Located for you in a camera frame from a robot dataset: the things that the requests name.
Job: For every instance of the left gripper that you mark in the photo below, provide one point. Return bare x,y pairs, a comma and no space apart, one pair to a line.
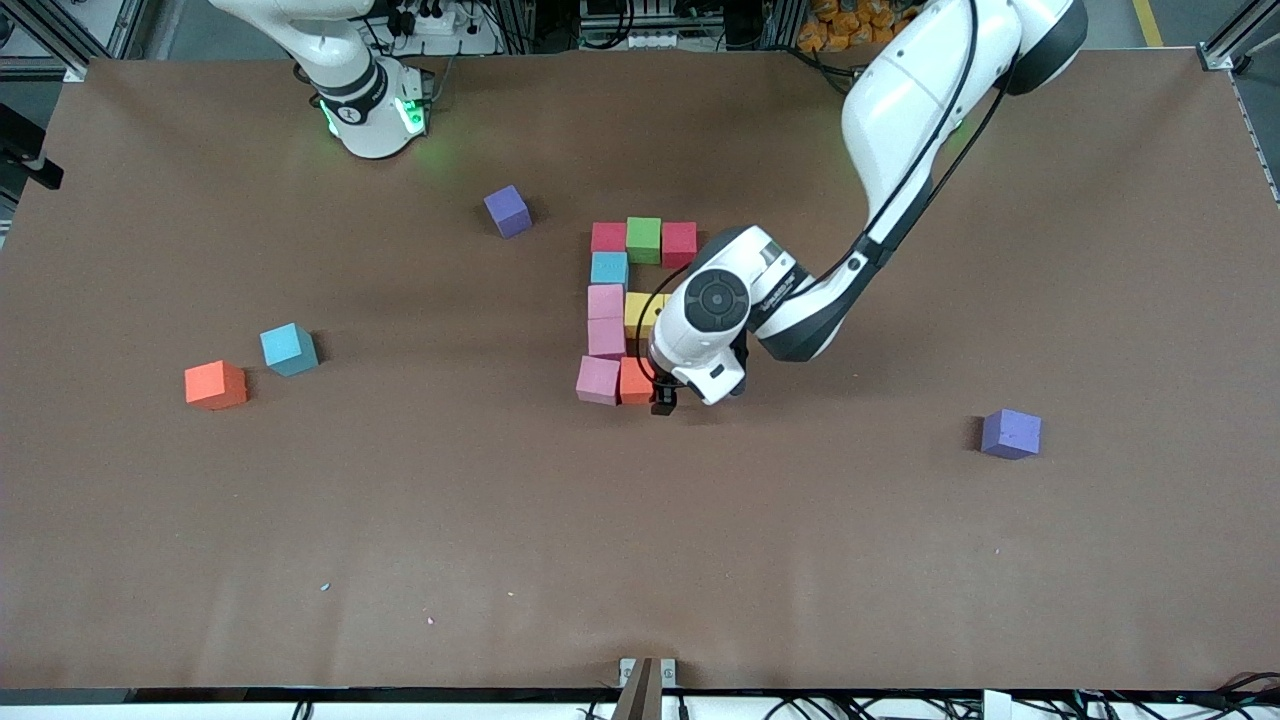
664,393

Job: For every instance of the light blue foam cube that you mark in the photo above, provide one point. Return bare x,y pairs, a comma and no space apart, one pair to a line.
610,269
288,348

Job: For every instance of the aluminium table edge rail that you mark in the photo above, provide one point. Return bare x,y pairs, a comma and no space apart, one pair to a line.
1262,145

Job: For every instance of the brown table cover sheet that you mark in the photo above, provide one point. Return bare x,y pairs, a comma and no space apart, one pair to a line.
640,560

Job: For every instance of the aluminium frame strut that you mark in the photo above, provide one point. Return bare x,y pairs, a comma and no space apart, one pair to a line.
1240,30
45,28

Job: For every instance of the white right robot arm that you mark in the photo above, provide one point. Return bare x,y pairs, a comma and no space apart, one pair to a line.
360,110

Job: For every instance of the yellow foam cube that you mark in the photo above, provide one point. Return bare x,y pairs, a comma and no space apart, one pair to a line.
640,312

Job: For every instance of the green foam cube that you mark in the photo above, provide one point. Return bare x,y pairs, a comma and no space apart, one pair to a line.
645,241

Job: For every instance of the orange foam cube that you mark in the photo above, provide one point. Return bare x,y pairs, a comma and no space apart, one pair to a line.
215,385
635,380

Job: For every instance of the purple foam cube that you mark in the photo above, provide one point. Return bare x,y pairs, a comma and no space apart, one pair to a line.
1011,433
508,210

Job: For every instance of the orange plastic pile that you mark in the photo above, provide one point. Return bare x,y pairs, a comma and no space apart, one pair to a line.
840,30

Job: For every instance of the white power strip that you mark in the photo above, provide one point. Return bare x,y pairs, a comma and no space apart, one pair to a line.
645,40
435,20

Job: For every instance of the metal mount bracket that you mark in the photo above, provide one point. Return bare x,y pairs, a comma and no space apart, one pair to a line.
640,695

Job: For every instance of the pink foam cube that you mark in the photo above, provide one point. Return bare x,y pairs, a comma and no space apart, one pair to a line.
606,302
598,380
606,338

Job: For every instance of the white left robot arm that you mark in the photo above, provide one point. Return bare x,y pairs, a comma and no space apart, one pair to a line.
900,110

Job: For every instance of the red foam cube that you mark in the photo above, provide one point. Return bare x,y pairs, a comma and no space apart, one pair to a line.
609,238
679,245

